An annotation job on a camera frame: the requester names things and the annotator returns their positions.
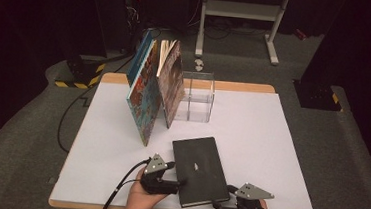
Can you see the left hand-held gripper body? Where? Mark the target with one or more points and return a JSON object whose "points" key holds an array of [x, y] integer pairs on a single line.
{"points": [[155, 180]]}

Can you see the black hardcover book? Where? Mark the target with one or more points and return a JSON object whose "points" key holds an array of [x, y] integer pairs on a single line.
{"points": [[201, 172]]}

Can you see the colourful teal-spined picture book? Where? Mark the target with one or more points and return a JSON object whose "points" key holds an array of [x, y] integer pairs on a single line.
{"points": [[143, 107]]}

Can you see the clear acrylic book rack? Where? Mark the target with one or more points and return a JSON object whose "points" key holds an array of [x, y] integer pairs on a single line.
{"points": [[199, 99]]}

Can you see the purple paperback book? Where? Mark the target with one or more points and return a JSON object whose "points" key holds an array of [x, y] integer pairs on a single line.
{"points": [[173, 86]]}

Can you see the blue picture book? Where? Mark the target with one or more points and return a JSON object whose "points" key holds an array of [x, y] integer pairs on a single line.
{"points": [[138, 57]]}

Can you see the person's left hand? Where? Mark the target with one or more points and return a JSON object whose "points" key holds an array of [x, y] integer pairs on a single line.
{"points": [[140, 203]]}

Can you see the black yellow-striped stand base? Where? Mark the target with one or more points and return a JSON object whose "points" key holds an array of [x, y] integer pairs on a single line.
{"points": [[82, 73], [318, 96]]}

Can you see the black equipment cabinet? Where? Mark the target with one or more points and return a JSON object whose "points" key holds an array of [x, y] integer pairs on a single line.
{"points": [[113, 15]]}

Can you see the small red floor object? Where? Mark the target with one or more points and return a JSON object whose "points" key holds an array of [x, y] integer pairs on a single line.
{"points": [[300, 34]]}

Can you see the white metal stand frame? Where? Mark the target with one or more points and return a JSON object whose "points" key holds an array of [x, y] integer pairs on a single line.
{"points": [[241, 10]]}

